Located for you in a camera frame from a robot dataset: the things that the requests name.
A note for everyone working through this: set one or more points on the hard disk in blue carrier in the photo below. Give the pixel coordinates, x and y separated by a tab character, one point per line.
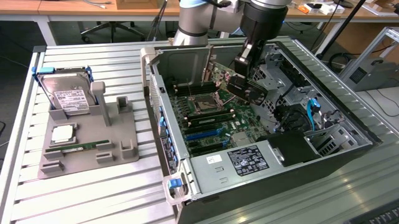
49	81

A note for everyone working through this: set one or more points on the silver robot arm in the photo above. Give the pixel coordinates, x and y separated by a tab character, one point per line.
189	23

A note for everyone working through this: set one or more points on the brown cardboard box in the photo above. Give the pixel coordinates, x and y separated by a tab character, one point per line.
136	4

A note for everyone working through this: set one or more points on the silver CPU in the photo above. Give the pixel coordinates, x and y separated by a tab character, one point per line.
61	134

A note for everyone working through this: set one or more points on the graphics card with black cooler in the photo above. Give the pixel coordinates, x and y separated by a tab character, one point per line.
250	91

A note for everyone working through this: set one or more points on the black open PC case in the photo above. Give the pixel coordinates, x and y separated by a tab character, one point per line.
311	177

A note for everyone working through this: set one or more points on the black office chair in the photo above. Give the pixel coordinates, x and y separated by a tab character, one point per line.
112	30

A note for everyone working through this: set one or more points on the blue case latch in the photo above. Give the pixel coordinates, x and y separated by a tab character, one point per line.
173	183

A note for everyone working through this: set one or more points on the green RAM stick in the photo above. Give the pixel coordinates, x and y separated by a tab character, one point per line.
77	147

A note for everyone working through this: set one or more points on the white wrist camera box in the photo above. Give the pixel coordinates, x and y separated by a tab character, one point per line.
232	7

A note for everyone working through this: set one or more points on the black RAM stick with label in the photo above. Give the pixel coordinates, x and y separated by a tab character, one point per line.
208	120

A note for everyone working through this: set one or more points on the aluminium profile frame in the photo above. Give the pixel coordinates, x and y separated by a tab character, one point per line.
390	30

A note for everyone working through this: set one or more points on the grey parts rack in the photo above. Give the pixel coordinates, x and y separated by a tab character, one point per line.
93	130

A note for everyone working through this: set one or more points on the silver chipset heatsink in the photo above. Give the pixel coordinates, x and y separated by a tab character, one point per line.
242	138

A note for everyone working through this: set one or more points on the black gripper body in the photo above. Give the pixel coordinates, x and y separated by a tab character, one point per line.
263	21

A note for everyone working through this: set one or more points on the thin socket locking lever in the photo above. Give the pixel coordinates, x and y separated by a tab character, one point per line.
189	89

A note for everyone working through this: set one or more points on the grey computer tower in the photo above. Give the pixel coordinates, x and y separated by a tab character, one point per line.
374	74

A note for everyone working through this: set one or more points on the green motherboard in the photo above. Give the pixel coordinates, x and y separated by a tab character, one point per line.
240	116

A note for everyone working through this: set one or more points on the silver disk bay cage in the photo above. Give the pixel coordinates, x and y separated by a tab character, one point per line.
280	84

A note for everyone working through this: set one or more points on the grey power supply unit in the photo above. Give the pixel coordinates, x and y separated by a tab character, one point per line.
218	172

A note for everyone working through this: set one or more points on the blue expansion slot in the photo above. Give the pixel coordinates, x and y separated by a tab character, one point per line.
201	135

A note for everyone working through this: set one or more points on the white flat box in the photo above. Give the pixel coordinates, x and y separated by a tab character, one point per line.
331	9

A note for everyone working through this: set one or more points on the silver slotted drive bracket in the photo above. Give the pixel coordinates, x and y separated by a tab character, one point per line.
330	140

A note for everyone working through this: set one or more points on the black stand pole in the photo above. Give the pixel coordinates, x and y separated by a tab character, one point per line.
344	23

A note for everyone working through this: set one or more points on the CPU socket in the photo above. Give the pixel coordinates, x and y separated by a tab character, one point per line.
204	105

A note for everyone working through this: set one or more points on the small orange box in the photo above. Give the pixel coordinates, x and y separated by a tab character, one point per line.
302	9

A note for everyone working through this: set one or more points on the silver socket cover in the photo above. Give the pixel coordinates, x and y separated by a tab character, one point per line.
223	96

